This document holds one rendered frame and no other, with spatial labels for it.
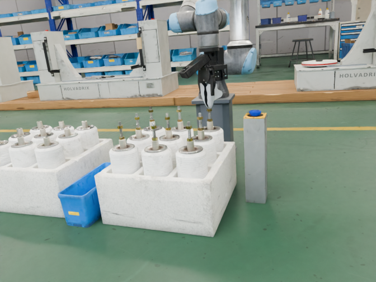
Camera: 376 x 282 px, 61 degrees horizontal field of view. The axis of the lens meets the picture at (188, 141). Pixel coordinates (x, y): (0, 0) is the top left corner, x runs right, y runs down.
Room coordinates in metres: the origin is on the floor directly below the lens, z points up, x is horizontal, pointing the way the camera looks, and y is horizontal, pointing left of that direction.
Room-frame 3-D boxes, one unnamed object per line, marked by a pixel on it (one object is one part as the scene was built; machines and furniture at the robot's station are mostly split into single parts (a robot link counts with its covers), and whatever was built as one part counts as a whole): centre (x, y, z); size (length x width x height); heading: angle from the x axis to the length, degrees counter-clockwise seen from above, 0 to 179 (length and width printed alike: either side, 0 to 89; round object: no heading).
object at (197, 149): (0.94, -0.01, 0.25); 0.08 x 0.08 x 0.01
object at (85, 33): (6.59, 1.66, 0.90); 0.50 x 0.38 x 0.21; 164
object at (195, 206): (1.09, 0.06, 0.09); 0.39 x 0.39 x 0.18; 70
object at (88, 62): (6.58, 1.66, 0.36); 0.50 x 0.38 x 0.21; 164
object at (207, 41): (1.17, -0.10, 0.56); 0.08 x 0.08 x 0.05
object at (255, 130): (1.06, -0.23, 0.16); 0.07 x 0.07 x 0.31; 70
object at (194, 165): (0.94, -0.01, 0.16); 0.10 x 0.10 x 0.18
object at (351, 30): (5.94, -3.05, 0.35); 0.59 x 0.47 x 0.69; 163
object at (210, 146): (1.05, -0.05, 0.16); 0.10 x 0.10 x 0.18
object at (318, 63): (2.97, -1.25, 0.29); 0.30 x 0.30 x 0.06
